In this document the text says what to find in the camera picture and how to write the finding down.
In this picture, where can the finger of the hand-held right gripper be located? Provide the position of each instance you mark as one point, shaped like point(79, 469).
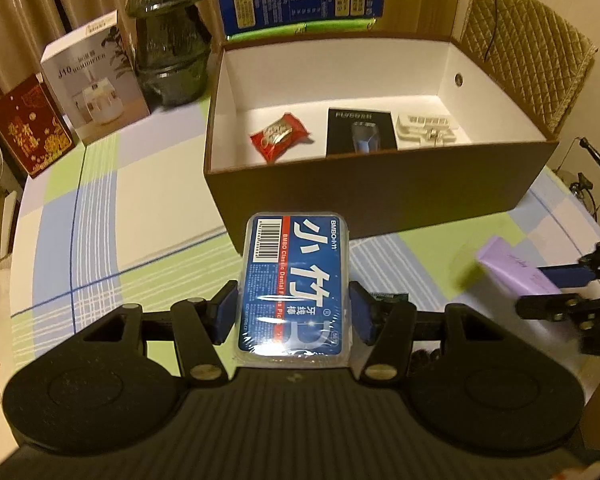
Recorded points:
point(555, 306)
point(567, 276)

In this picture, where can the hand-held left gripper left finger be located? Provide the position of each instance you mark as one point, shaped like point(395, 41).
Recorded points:
point(222, 312)

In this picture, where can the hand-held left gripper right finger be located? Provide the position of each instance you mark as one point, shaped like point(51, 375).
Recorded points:
point(364, 312)

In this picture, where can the purple cosmetic tube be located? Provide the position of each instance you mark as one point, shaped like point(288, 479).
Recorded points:
point(510, 265)

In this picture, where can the blue label floss pick box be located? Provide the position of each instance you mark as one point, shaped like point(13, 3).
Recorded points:
point(290, 285)

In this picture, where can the brown cardboard storage box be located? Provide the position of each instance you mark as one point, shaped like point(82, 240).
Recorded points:
point(380, 195)

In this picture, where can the small black product box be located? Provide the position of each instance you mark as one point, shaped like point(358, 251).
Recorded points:
point(360, 130)

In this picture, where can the red candy packet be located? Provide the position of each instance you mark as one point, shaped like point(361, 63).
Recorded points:
point(280, 137)

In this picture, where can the cream hair claw clip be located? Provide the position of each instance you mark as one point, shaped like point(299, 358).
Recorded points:
point(425, 130)

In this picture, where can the plaid cloth covered desktop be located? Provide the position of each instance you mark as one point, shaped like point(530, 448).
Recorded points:
point(130, 220)

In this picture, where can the quilted tan chair cover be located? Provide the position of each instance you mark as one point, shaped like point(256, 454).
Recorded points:
point(530, 50)

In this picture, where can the dark plastic-wrapped ceramic pot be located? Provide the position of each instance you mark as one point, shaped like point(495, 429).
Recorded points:
point(170, 60)

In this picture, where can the white humidifier box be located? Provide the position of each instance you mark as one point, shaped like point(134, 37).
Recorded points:
point(95, 85)

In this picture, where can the red gold printed gift box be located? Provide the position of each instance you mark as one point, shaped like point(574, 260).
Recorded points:
point(30, 130)

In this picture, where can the green tissue pack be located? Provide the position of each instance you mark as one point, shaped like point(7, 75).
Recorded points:
point(340, 24)
point(265, 31)

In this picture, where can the blue milk carton box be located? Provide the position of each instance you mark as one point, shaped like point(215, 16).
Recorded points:
point(300, 0)

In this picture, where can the beige pleated curtain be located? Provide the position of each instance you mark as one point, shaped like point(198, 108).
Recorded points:
point(30, 0)

